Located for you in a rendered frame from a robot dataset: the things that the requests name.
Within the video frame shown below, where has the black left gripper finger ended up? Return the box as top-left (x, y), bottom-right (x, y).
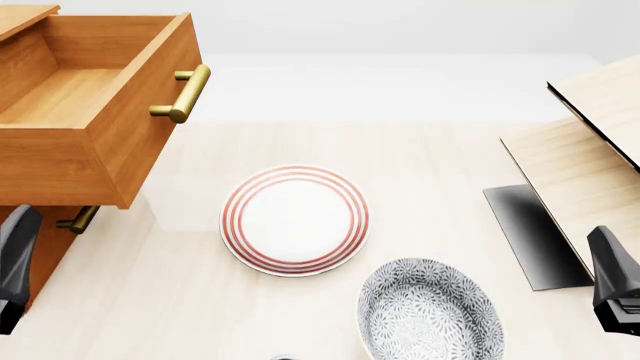
top-left (0, 204), bottom-right (44, 302)

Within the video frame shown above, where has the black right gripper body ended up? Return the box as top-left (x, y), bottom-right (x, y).
top-left (592, 289), bottom-right (640, 337)

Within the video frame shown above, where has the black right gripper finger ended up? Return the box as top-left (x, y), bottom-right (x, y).
top-left (586, 225), bottom-right (640, 306)

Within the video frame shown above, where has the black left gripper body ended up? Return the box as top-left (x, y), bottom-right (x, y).
top-left (0, 298), bottom-right (27, 336)

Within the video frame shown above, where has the closed wooden drawer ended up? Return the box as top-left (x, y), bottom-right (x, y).
top-left (0, 204), bottom-right (102, 312)

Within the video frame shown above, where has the open wooden drawer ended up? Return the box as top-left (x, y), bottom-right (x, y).
top-left (0, 12), bottom-right (204, 210)

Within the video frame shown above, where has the wooden cabinet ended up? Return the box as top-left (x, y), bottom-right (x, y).
top-left (0, 4), bottom-right (62, 43)

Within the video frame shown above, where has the pale wood slanted panel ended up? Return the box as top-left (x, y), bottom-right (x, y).
top-left (499, 114), bottom-right (640, 279)

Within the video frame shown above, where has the pale wood panel, black edge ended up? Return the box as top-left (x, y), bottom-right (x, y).
top-left (545, 53), bottom-right (640, 174)

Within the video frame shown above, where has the grey patterned bowl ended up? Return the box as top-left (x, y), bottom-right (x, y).
top-left (356, 257), bottom-right (507, 360)

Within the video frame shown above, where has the white plate with red rings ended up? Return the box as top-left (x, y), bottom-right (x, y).
top-left (218, 163), bottom-right (373, 279)

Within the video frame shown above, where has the short brass drawer handle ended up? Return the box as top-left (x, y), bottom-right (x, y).
top-left (55, 204), bottom-right (102, 236)

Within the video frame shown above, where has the long brass drawer handle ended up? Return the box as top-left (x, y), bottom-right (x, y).
top-left (148, 63), bottom-right (212, 125)

